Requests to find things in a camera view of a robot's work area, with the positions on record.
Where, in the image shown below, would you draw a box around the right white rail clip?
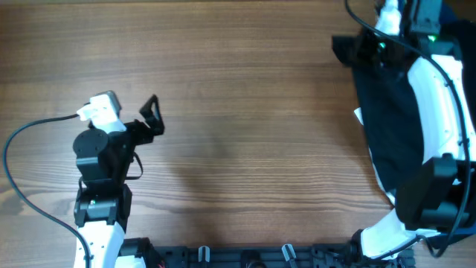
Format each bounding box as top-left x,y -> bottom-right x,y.
281,243 -> 298,268

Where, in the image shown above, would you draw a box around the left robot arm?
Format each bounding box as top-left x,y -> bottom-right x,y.
73,92 -> 167,267

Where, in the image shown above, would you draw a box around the left white rail clip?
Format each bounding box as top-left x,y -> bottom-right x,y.
198,246 -> 210,264

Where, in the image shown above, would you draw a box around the white rail clip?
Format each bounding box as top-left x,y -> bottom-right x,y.
281,243 -> 298,268
198,246 -> 210,264

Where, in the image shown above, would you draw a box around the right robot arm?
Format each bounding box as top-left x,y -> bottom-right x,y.
332,1 -> 475,267

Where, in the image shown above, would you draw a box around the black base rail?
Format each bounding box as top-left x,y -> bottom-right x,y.
118,237 -> 416,268

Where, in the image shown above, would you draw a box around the black shorts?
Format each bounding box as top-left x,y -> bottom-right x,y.
348,28 -> 475,203

